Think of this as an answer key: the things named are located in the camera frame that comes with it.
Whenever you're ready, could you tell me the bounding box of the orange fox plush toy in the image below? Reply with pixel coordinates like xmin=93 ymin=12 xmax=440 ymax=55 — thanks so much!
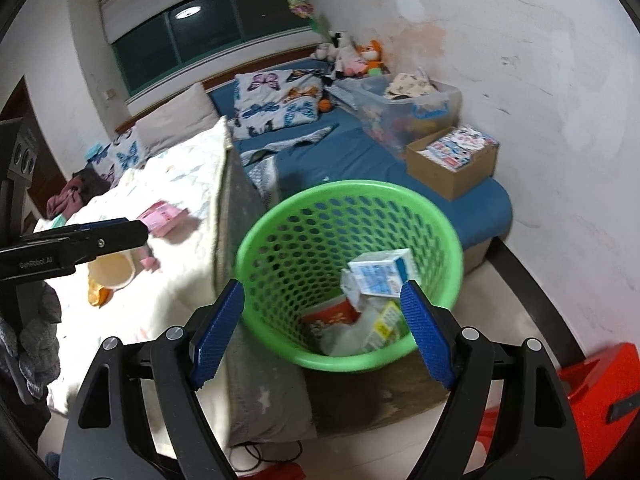
xmin=357 ymin=40 xmax=388 ymax=77

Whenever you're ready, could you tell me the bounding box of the cow plush toy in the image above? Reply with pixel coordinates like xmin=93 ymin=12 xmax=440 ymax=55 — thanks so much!
xmin=310 ymin=32 xmax=361 ymax=80

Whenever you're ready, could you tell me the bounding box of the clear juice bottle yellow label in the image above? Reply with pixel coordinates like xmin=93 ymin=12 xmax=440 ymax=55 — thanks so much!
xmin=359 ymin=300 xmax=409 ymax=353

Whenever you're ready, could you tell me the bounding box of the cardboard box with cards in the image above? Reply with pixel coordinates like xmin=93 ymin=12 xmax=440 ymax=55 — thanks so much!
xmin=405 ymin=126 xmax=500 ymax=202

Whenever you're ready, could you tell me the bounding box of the green plastic waste basket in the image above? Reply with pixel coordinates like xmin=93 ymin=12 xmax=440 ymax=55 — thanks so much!
xmin=235 ymin=180 xmax=463 ymax=374

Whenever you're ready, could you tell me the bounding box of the left gloved hand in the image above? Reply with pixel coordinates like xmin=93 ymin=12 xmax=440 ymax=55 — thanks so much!
xmin=1 ymin=282 xmax=62 ymax=400

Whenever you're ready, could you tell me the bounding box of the pink snack wrapper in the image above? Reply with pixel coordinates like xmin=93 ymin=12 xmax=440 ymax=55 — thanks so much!
xmin=138 ymin=200 xmax=189 ymax=237

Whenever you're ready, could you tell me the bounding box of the pink torn wrapper strip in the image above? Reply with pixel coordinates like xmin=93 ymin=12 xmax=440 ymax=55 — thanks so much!
xmin=137 ymin=244 xmax=160 ymax=272

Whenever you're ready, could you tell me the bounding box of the dark clothes pile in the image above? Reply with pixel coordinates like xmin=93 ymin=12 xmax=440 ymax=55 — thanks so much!
xmin=47 ymin=167 xmax=111 ymax=220

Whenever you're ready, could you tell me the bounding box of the orange ball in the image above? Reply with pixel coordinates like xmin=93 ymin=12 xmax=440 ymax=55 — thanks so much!
xmin=318 ymin=99 xmax=332 ymax=113

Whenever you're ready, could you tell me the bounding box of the white paper cup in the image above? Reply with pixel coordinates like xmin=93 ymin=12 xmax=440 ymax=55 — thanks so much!
xmin=88 ymin=250 xmax=141 ymax=290

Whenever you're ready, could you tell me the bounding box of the hanging flower decoration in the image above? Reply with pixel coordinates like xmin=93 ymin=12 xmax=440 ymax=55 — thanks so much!
xmin=286 ymin=0 xmax=330 ymax=41

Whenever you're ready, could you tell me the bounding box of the orange yellow wrapper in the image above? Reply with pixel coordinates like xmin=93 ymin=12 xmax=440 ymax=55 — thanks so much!
xmin=87 ymin=276 xmax=114 ymax=308

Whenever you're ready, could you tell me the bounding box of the red bottom plastic cup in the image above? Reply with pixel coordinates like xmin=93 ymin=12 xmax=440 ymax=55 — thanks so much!
xmin=299 ymin=295 xmax=360 ymax=342

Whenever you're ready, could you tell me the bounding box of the clear plastic storage bin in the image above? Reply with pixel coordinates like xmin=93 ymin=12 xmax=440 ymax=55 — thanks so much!
xmin=329 ymin=76 xmax=462 ymax=159

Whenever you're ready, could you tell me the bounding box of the left butterfly pillow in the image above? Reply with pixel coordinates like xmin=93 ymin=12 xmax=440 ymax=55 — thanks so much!
xmin=88 ymin=126 xmax=149 ymax=188

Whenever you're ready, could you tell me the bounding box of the blue sofa mattress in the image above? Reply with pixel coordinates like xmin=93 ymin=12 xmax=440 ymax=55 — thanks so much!
xmin=208 ymin=60 xmax=513 ymax=248

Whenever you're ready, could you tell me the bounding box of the blue white milk carton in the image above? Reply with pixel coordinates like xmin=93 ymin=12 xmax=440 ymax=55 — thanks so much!
xmin=348 ymin=248 xmax=420 ymax=298

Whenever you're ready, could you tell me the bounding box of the dark window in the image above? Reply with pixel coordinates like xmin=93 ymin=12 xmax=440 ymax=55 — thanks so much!
xmin=113 ymin=0 xmax=306 ymax=96

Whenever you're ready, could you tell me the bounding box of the pink plush toy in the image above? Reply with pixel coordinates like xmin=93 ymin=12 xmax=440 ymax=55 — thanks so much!
xmin=343 ymin=56 xmax=368 ymax=77

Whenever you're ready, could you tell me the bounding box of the right butterfly pillow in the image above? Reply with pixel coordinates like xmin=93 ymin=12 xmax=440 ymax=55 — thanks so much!
xmin=231 ymin=68 xmax=324 ymax=140

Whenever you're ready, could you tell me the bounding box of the butterfly pillow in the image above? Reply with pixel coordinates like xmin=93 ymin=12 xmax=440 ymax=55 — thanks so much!
xmin=231 ymin=68 xmax=324 ymax=140
xmin=88 ymin=126 xmax=149 ymax=188

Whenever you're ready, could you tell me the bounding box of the grey pillow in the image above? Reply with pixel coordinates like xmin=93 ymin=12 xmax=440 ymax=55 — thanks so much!
xmin=136 ymin=82 xmax=220 ymax=157

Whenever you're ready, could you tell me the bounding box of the red plastic stool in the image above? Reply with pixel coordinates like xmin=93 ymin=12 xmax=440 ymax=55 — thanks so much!
xmin=476 ymin=342 xmax=639 ymax=479

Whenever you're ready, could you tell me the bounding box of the clear plastic bag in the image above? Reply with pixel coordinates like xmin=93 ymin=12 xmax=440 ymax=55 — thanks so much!
xmin=319 ymin=269 xmax=390 ymax=356

